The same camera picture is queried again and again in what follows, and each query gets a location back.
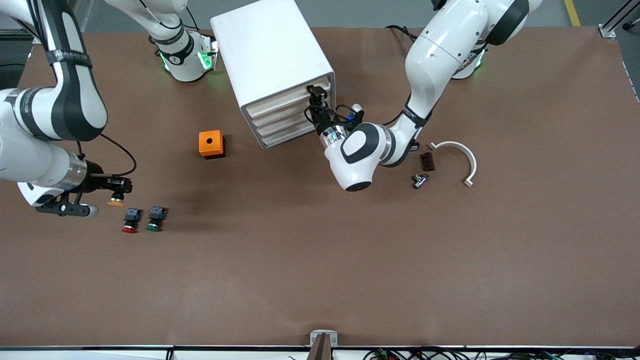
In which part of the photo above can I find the white plastic drawer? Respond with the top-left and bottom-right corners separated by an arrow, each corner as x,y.
254,101 -> 332,137
259,113 -> 333,147
245,76 -> 331,117
249,89 -> 331,127

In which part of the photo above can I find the red push button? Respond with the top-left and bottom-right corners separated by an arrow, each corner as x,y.
121,207 -> 143,234

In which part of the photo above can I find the green push button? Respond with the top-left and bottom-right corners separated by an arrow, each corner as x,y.
146,205 -> 167,232

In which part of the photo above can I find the white drawer cabinet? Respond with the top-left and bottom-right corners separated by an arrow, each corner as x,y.
209,0 -> 337,151

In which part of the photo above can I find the brown table cover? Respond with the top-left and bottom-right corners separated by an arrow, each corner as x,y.
0,25 -> 640,348

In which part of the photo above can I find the yellow floor tape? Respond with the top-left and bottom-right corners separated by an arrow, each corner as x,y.
564,0 -> 584,27

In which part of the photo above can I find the orange button enclosure box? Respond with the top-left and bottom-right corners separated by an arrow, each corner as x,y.
198,130 -> 226,160

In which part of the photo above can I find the black arm base cable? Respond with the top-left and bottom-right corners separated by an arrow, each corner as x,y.
385,24 -> 418,44

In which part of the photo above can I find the white curved plastic bracket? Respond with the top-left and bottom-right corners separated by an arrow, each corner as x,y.
428,141 -> 478,188

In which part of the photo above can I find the white table edge rail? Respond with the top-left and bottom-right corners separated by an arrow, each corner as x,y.
0,345 -> 640,360

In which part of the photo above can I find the silver metal table bracket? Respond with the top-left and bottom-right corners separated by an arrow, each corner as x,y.
310,330 -> 339,347

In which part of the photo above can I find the brown camera post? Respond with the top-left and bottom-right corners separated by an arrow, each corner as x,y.
306,333 -> 333,360

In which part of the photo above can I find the black cable bundle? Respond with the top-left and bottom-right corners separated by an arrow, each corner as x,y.
362,347 -> 640,360

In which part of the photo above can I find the aluminium frame post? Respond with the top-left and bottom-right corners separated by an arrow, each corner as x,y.
598,0 -> 640,40

